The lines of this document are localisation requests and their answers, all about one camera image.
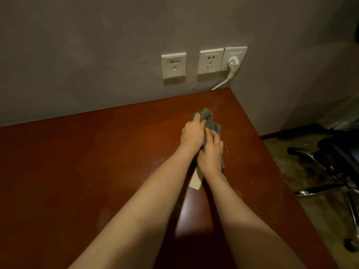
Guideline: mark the person's left forearm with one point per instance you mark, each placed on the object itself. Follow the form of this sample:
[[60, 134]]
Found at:
[[145, 210]]

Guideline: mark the black office chair chrome base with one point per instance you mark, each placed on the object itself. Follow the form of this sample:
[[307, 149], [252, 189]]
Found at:
[[340, 162]]

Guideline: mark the person's right forearm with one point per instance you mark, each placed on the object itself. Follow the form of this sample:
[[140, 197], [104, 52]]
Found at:
[[244, 224]]

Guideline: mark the person's right hand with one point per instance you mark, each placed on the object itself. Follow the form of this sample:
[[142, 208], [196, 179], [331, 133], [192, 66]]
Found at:
[[210, 159]]

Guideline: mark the white power plug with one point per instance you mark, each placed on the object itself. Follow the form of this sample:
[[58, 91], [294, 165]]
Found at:
[[233, 63]]

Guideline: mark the person's right thumb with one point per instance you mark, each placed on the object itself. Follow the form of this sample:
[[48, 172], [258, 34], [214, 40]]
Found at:
[[206, 142]]

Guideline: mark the white network wall socket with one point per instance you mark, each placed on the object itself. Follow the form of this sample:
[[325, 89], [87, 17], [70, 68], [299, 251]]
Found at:
[[174, 65]]

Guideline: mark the white paper scrap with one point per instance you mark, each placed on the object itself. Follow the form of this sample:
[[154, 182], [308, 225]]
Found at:
[[196, 180]]

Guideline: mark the grey-green cleaning cloth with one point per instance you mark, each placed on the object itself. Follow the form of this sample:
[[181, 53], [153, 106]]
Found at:
[[213, 127]]

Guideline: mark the white wall socket with plug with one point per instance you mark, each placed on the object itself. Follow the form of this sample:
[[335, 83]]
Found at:
[[241, 53]]

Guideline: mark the white power wall socket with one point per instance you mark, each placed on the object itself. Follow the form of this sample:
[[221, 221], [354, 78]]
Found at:
[[210, 61]]

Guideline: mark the person's left fingers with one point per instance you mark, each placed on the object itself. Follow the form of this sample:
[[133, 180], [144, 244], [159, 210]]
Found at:
[[196, 120]]

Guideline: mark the person's left hand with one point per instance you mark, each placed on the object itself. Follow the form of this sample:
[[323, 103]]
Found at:
[[192, 135]]

